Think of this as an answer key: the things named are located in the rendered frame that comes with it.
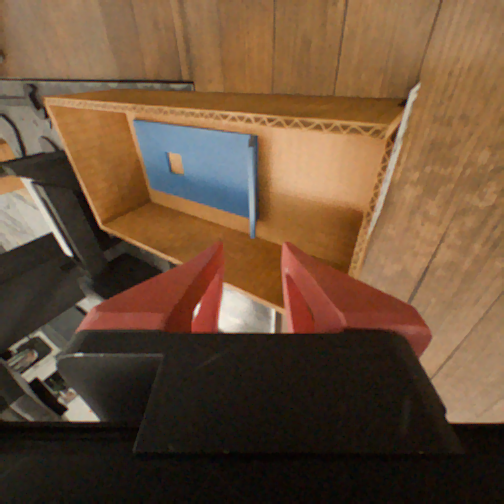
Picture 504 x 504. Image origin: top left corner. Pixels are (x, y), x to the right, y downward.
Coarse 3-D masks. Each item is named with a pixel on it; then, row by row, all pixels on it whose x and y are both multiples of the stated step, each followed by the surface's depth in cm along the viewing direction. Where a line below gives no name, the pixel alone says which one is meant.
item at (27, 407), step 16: (32, 352) 35; (0, 368) 31; (16, 368) 33; (0, 384) 29; (16, 384) 29; (32, 384) 35; (0, 400) 28; (16, 400) 28; (32, 400) 29; (48, 400) 34; (64, 400) 36; (0, 416) 27; (16, 416) 28; (32, 416) 30; (48, 416) 31; (64, 416) 40
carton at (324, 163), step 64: (64, 128) 21; (128, 128) 26; (256, 128) 18; (320, 128) 10; (384, 128) 9; (128, 192) 28; (320, 192) 18; (384, 192) 15; (192, 256) 22; (256, 256) 22; (320, 256) 21
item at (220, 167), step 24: (144, 120) 24; (144, 144) 25; (168, 144) 23; (192, 144) 22; (216, 144) 20; (240, 144) 19; (168, 168) 25; (192, 168) 23; (216, 168) 22; (240, 168) 20; (168, 192) 27; (192, 192) 25; (216, 192) 23; (240, 192) 22
